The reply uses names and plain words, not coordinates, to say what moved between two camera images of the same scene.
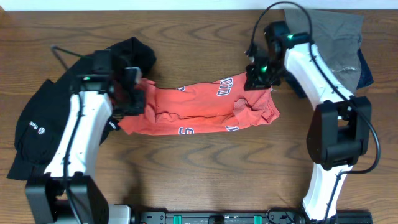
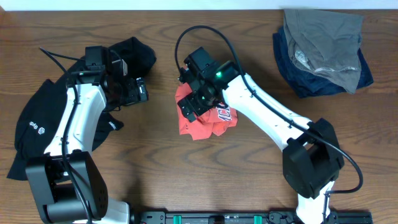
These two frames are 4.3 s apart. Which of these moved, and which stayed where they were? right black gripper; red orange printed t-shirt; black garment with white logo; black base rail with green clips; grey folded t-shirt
Moved: red orange printed t-shirt; right black gripper
Stayed: black garment with white logo; grey folded t-shirt; black base rail with green clips
